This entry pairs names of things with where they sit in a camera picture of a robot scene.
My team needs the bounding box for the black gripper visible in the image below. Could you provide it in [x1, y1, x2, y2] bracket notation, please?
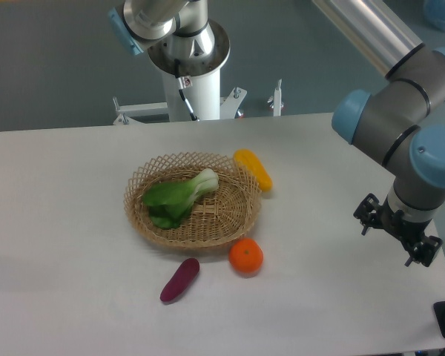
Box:
[353, 193, 443, 267]

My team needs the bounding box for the green bok choy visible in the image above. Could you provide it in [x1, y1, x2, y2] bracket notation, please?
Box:
[142, 168, 219, 229]

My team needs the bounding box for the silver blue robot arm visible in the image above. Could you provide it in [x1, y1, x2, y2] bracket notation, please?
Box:
[108, 1, 445, 266]

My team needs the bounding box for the woven wicker basket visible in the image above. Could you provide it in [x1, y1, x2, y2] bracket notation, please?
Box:
[124, 152, 262, 251]

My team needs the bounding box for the orange tangerine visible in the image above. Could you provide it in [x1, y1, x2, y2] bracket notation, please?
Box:
[228, 237, 264, 274]

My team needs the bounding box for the yellow pepper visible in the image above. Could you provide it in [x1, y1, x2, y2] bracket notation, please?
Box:
[233, 148, 273, 192]

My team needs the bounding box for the purple sweet potato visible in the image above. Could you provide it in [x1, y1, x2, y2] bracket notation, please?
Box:
[159, 257, 200, 303]

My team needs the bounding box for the blue plastic bag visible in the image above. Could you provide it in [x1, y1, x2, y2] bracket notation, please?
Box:
[423, 0, 445, 32]

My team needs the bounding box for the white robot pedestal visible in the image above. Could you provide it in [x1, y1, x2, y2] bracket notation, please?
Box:
[148, 19, 230, 122]

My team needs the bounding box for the black pedestal cable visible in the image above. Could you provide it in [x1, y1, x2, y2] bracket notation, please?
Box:
[173, 58, 200, 122]

